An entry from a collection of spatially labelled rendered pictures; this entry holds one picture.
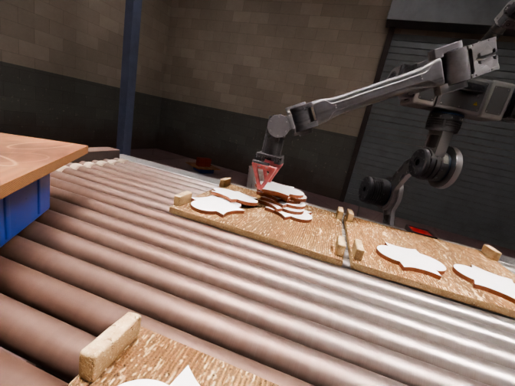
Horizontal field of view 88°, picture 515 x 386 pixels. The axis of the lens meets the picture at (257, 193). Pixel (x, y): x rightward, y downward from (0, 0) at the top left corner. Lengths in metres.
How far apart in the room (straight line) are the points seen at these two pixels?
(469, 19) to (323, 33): 2.15
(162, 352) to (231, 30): 6.37
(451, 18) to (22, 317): 5.46
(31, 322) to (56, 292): 0.05
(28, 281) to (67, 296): 0.06
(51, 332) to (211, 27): 6.61
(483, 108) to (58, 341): 1.54
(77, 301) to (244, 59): 5.98
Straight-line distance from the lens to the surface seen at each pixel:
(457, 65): 0.84
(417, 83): 0.81
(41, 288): 0.45
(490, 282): 0.77
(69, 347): 0.36
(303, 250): 0.59
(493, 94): 1.56
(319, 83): 5.60
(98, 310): 0.40
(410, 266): 0.66
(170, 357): 0.32
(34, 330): 0.39
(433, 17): 5.44
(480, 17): 5.52
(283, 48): 5.95
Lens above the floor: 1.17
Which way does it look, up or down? 15 degrees down
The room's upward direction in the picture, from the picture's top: 12 degrees clockwise
